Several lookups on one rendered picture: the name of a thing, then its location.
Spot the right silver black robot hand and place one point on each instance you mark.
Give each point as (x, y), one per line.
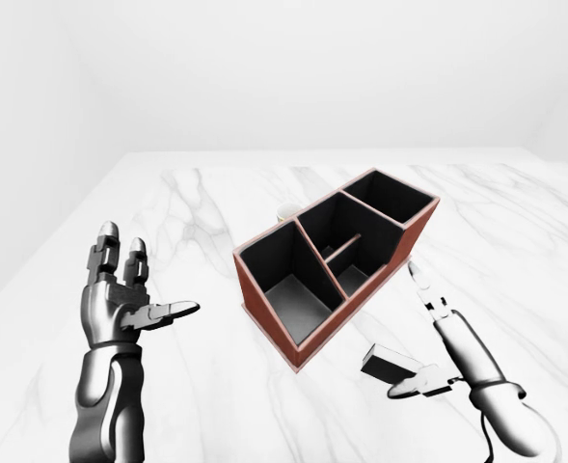
(462, 345)

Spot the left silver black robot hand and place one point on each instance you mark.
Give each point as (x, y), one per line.
(101, 308)

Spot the left silver black robot arm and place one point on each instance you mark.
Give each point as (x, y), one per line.
(107, 405)

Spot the right silver black robot arm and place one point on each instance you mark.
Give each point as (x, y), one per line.
(510, 419)

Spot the red-brown desk caddy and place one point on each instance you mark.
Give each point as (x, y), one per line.
(332, 260)

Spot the white mug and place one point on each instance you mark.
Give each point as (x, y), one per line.
(287, 212)

